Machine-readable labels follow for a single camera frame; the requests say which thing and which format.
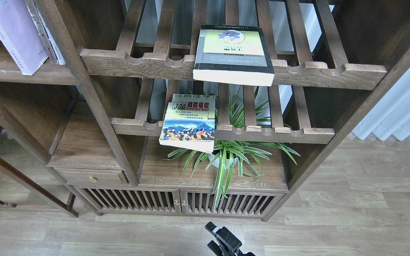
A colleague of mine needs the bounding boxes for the pale lilac white book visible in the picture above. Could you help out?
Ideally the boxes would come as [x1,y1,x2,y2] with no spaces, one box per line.
[0,0,48,75]

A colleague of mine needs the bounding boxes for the white curtain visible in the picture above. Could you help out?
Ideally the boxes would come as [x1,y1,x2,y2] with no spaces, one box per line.
[352,68,410,140]

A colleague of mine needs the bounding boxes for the yellow grey thick book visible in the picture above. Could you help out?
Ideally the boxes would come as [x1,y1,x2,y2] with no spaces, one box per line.
[193,25,274,86]

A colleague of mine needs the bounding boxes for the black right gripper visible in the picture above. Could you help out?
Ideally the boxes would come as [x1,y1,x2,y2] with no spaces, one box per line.
[205,222,255,256]

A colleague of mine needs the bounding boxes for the green blue illustrated book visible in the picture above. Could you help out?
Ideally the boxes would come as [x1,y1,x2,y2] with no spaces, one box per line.
[158,94,215,153]

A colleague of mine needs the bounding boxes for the white standing book on shelf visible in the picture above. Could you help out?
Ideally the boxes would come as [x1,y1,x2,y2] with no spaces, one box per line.
[25,0,66,65]

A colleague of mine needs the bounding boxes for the dark wooden bookshelf unit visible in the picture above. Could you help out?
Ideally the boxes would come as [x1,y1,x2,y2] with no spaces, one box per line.
[0,0,410,222]

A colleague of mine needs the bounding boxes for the green spider plant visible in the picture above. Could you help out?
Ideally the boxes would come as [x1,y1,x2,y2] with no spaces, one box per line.
[163,86,301,209]

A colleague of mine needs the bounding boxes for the white plant pot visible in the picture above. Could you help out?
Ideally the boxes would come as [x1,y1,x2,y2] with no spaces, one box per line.
[208,152,239,170]

